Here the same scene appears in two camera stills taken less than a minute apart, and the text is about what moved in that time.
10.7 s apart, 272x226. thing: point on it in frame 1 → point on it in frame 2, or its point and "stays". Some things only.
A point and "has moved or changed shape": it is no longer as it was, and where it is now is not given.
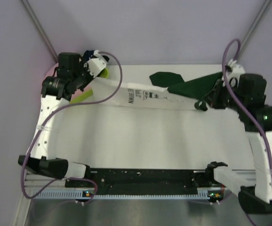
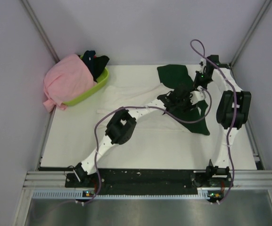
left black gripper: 90,76 → 189,104
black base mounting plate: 147,181 stays
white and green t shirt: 159,125 has moved or changed shape
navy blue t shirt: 87,54 stays
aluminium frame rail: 35,182 stays
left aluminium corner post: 40,29 stays
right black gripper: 212,98 → 195,84
